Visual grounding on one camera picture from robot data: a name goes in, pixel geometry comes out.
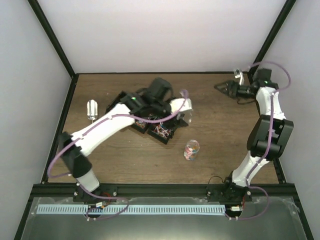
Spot clear jar lid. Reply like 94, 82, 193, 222
177, 109, 193, 127

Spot clear glass jar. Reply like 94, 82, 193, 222
183, 139, 200, 161

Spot metal scoop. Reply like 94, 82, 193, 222
86, 99, 99, 123

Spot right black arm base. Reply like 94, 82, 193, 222
205, 175, 252, 205

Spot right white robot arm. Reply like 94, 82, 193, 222
214, 68, 294, 202

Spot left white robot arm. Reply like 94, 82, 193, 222
56, 77, 193, 202

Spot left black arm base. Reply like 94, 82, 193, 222
72, 183, 118, 204

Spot star candies in jar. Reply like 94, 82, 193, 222
183, 145, 199, 161

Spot black bin star candies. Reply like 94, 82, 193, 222
105, 91, 127, 114

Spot black bin round lollipops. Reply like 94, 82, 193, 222
147, 122, 178, 145

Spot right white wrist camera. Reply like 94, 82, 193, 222
233, 68, 245, 86

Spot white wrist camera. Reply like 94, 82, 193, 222
233, 68, 245, 86
169, 98, 193, 114

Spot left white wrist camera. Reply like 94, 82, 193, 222
169, 98, 193, 114

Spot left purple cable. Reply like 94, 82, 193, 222
47, 89, 190, 221

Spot black aluminium frame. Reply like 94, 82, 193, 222
14, 0, 313, 240

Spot light blue slotted cable duct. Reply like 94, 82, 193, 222
36, 204, 226, 216

